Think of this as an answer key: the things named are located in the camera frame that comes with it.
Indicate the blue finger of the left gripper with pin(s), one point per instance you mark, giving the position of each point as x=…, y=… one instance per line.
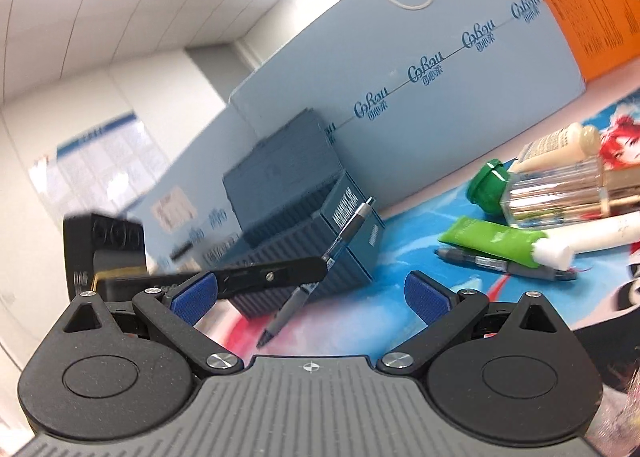
x=125, y=283

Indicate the green white tube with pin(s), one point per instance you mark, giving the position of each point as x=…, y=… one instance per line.
x=528, y=248

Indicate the blue wall notice board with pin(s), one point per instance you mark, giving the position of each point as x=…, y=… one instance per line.
x=105, y=170

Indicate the green capped clear bottle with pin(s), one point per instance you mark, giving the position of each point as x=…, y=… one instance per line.
x=571, y=194

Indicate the colourful anime desk mat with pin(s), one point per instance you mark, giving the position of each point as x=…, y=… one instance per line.
x=373, y=319

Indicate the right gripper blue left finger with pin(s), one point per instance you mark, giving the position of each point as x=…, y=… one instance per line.
x=170, y=316

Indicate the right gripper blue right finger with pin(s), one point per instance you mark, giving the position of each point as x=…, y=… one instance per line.
x=450, y=318

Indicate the dark blue plastic storage box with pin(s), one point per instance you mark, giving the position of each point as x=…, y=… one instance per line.
x=291, y=196

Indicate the cream lotion tube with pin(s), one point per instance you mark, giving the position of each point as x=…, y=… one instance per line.
x=566, y=146

